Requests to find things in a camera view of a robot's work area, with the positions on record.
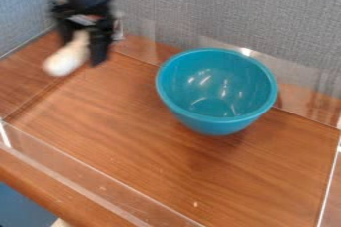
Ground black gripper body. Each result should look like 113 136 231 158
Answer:
50 0 113 29

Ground blue bowl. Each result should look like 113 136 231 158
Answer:
155 48 278 136

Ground clear acrylic front barrier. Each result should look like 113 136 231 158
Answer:
0 120 204 227

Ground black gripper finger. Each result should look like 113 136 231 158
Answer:
88 27 112 67
57 19 74 44

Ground clear acrylic back barrier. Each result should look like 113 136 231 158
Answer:
128 18 341 129

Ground clear acrylic corner bracket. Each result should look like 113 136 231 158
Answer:
112 11 124 41

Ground clear acrylic barrier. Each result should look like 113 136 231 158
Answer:
0 120 204 227
128 18 341 129

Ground white brown toy mushroom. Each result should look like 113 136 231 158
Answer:
42 30 89 77

